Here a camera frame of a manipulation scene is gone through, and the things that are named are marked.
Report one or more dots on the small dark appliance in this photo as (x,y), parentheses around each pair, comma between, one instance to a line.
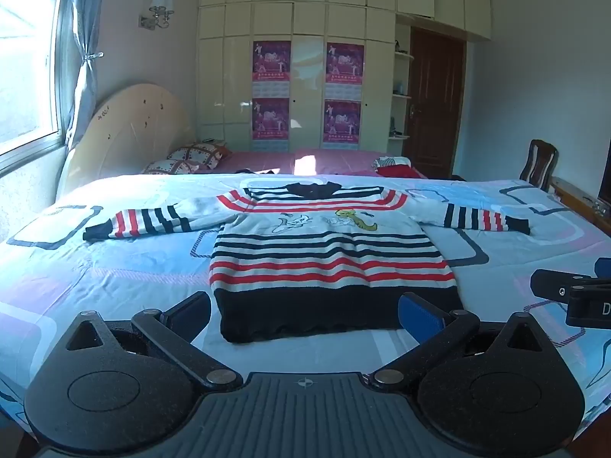
(394,128)

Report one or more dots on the cream round headboard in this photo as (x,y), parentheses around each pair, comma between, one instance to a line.
(133,129)

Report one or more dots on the small blue container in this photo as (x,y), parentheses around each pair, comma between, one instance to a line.
(400,88)

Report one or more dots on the dark cloth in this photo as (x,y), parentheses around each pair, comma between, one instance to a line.
(253,171)

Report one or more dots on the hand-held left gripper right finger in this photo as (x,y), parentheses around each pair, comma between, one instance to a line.
(420,317)

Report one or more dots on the brown wooden door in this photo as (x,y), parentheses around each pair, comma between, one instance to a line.
(437,105)

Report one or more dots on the striped knit sweater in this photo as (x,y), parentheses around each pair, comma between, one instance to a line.
(329,257)

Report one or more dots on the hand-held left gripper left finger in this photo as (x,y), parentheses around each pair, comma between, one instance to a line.
(188,314)

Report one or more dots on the dark wooden chair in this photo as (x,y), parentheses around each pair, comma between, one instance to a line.
(537,164)

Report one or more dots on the cream wardrobe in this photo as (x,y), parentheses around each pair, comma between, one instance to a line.
(229,81)

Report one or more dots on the window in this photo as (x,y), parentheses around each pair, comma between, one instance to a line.
(24,57)

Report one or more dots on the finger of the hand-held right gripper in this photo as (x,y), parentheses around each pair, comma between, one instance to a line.
(604,267)
(549,284)

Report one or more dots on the pink bed sheet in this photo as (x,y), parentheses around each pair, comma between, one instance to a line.
(334,160)

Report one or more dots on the grey-blue curtain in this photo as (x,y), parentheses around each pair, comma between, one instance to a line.
(86,33)

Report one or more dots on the small checked heart-print pillow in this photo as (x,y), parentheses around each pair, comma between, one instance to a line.
(169,167)

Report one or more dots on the dark screen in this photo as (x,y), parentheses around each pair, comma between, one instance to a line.
(606,171)

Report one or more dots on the wooden side table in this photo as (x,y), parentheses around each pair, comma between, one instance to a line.
(573,195)

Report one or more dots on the wall lamp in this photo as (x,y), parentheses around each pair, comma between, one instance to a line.
(160,9)

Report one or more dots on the large checked heart-print pillow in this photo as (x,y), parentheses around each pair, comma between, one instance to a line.
(198,155)

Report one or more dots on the light blue patterned quilt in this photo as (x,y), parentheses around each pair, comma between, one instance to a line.
(119,272)

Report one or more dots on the red and white clothes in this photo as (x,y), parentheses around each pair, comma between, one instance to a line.
(396,168)

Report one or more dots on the purple wall poster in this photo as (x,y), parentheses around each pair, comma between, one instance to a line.
(344,63)
(271,61)
(342,121)
(270,119)

